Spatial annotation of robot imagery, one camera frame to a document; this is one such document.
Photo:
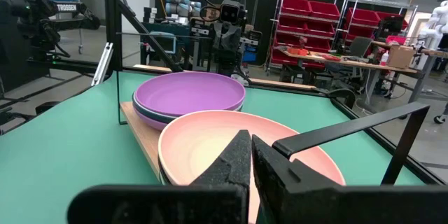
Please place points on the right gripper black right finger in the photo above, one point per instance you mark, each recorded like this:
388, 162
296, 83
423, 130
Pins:
297, 199

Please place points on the cardboard box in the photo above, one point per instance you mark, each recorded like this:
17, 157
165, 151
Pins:
400, 56

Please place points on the dark teal plate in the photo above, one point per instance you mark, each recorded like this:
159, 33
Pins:
148, 115

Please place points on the metal rack with red bins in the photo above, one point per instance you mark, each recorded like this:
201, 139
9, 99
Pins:
308, 8
362, 17

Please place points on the teal-framed tablet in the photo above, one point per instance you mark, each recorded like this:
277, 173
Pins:
164, 43

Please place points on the purple plate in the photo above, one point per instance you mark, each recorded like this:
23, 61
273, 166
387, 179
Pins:
154, 124
189, 92

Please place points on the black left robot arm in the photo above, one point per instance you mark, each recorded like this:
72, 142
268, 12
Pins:
228, 63

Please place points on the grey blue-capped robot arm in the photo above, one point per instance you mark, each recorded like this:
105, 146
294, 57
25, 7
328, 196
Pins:
178, 7

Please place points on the pink plate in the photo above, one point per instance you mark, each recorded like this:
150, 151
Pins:
199, 147

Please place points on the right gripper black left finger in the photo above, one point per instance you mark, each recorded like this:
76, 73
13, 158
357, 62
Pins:
210, 199

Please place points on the light grey plate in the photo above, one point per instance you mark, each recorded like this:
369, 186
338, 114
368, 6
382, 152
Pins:
145, 109

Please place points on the white robot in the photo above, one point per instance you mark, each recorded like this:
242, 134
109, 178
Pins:
437, 24

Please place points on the green table mat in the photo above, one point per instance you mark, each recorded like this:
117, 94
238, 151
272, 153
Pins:
70, 154

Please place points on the blue crate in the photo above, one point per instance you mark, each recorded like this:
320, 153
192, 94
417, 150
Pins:
251, 56

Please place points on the wooden workbench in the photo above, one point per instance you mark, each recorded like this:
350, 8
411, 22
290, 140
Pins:
350, 63

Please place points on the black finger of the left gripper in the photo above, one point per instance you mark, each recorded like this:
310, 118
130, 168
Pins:
221, 38
234, 38

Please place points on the wooden shelf with black legs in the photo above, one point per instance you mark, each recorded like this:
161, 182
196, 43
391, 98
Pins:
143, 136

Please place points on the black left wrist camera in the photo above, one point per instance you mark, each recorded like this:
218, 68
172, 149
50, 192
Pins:
231, 13

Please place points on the silver metal bracket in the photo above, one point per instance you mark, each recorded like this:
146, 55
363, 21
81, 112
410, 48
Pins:
102, 64

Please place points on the black office chair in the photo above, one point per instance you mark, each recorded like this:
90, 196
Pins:
360, 45

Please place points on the white bottle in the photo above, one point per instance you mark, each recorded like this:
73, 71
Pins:
385, 59

